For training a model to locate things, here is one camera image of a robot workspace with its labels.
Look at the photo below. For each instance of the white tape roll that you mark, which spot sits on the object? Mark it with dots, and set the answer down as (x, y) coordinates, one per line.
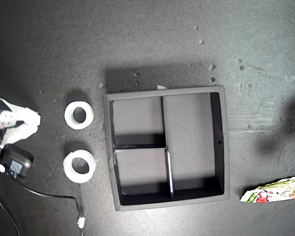
(68, 115)
(67, 167)

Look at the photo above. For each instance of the snack bar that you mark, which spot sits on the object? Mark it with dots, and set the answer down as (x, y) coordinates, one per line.
(268, 194)

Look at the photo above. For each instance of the black tray with wells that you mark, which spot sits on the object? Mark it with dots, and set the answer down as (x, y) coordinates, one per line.
(186, 118)

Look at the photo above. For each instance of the small white scrap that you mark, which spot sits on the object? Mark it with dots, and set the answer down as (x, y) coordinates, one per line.
(161, 86)

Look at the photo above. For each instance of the black camera box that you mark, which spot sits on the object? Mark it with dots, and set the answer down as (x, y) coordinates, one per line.
(17, 162)

